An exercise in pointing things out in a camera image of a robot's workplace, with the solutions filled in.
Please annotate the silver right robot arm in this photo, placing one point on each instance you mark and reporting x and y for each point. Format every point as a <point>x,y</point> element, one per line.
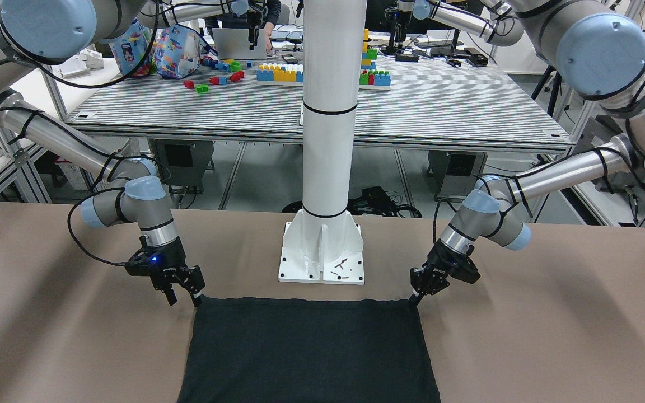
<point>34,33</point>

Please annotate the black printed t-shirt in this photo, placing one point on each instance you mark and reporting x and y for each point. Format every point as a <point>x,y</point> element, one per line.
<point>269,350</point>

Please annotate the grey slatted work table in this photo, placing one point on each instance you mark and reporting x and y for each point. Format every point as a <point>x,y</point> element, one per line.
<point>430,105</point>

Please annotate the colourful toy block set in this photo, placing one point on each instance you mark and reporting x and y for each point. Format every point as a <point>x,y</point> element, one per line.
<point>333,60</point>

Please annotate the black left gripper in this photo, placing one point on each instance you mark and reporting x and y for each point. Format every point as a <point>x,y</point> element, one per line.
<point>442,259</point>

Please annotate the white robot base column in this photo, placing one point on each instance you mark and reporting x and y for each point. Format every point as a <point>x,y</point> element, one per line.
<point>323,243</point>

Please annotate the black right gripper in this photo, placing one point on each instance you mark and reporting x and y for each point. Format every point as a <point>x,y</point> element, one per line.
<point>173,256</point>

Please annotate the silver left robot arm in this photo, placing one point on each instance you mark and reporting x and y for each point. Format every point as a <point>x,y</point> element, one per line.
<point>600,54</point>

